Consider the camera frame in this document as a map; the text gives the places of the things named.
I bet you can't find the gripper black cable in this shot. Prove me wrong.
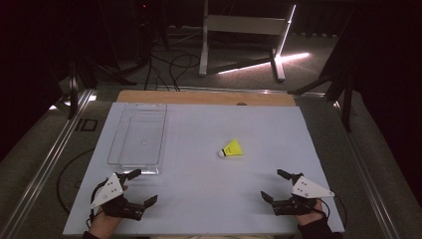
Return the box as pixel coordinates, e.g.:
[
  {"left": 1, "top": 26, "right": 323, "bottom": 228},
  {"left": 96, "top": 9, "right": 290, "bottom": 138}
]
[
  {"left": 318, "top": 194, "right": 348, "bottom": 231},
  {"left": 87, "top": 178, "right": 110, "bottom": 230}
]

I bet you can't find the person's right hand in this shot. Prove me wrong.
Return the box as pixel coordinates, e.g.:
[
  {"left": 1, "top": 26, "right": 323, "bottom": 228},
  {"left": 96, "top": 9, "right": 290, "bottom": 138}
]
[{"left": 294, "top": 198, "right": 328, "bottom": 227}]

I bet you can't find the bundle of black cables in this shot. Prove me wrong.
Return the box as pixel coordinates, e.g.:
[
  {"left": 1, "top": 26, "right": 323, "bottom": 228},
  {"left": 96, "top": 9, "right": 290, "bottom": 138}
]
[{"left": 142, "top": 49, "right": 202, "bottom": 93}]

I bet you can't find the black metal stand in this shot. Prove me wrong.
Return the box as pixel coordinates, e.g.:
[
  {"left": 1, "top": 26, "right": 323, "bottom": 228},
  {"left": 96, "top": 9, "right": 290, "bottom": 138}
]
[{"left": 288, "top": 63, "right": 355, "bottom": 133}]

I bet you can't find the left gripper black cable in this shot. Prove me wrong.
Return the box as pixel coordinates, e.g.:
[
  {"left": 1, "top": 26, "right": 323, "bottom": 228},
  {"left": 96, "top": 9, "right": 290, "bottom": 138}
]
[{"left": 87, "top": 178, "right": 110, "bottom": 230}]

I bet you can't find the aluminium floor rail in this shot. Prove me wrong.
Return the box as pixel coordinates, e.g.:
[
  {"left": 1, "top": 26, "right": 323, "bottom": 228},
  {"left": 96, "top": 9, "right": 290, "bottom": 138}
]
[
  {"left": 329, "top": 98, "right": 403, "bottom": 239},
  {"left": 0, "top": 88, "right": 98, "bottom": 239}
]

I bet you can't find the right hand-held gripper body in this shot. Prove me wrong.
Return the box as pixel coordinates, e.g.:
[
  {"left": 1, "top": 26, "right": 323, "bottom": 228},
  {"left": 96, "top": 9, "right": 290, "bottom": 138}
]
[{"left": 270, "top": 171, "right": 335, "bottom": 217}]

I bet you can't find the wooden board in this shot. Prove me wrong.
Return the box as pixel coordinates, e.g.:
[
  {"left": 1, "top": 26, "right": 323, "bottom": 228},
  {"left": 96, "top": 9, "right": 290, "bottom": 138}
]
[{"left": 115, "top": 90, "right": 297, "bottom": 108}]

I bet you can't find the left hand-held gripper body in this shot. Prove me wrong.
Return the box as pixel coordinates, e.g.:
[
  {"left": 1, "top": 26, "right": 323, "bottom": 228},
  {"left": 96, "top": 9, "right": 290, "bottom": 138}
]
[{"left": 90, "top": 172, "right": 147, "bottom": 222}]

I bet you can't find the yellow shuttlecock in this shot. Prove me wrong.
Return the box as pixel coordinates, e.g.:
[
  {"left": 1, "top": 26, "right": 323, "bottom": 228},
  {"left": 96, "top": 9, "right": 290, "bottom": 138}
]
[{"left": 217, "top": 137, "right": 244, "bottom": 159}]

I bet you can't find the black tripod stand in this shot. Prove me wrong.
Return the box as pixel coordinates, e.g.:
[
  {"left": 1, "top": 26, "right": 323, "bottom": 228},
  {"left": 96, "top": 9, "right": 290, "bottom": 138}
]
[{"left": 61, "top": 43, "right": 137, "bottom": 120}]

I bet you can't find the clear plastic container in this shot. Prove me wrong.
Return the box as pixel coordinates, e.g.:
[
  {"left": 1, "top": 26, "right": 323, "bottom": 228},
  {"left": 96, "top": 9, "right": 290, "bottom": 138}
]
[{"left": 106, "top": 102, "right": 168, "bottom": 175}]

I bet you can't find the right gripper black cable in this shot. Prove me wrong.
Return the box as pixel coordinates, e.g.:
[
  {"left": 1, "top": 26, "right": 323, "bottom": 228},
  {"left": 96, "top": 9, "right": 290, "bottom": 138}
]
[{"left": 318, "top": 194, "right": 348, "bottom": 231}]

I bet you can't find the white metal stand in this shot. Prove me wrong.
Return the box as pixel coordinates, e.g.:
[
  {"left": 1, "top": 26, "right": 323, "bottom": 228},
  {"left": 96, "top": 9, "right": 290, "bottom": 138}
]
[{"left": 198, "top": 0, "right": 298, "bottom": 84}]

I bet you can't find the black floor cable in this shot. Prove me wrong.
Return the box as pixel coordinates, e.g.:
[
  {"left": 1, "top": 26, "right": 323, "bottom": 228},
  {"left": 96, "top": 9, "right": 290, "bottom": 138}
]
[{"left": 55, "top": 147, "right": 96, "bottom": 215}]

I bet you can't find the person's left hand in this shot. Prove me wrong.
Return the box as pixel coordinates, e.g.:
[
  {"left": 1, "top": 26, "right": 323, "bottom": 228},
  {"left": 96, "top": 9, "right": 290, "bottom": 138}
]
[{"left": 88, "top": 184, "right": 129, "bottom": 239}]

